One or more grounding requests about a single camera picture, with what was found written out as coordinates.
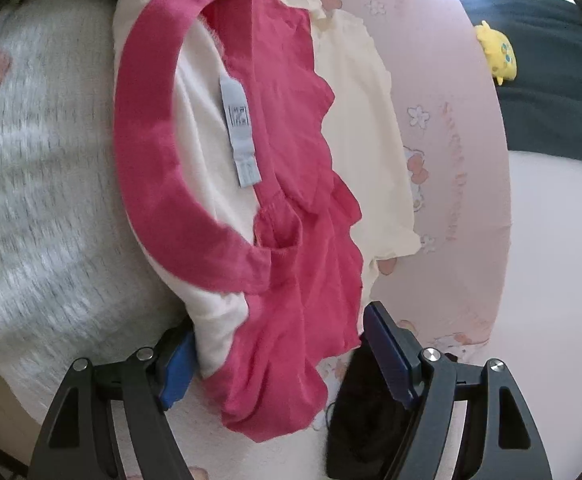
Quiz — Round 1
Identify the dark green curtain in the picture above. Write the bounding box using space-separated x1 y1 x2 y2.
451 0 582 161

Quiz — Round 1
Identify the pink cartoon printed blanket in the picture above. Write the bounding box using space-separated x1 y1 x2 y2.
0 0 514 480

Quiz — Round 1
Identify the cream garment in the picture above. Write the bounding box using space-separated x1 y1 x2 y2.
112 0 422 378

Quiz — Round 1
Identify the black cloth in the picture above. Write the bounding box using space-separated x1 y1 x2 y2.
323 345 422 480

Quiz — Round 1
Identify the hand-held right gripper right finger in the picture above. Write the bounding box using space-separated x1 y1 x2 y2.
363 301 554 480

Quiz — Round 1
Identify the yellow plush toy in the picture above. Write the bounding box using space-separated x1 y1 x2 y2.
474 20 518 86

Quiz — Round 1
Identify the red garment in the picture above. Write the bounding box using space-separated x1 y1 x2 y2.
112 0 364 443

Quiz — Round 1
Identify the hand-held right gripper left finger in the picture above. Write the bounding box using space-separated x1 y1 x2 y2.
28 327 197 480

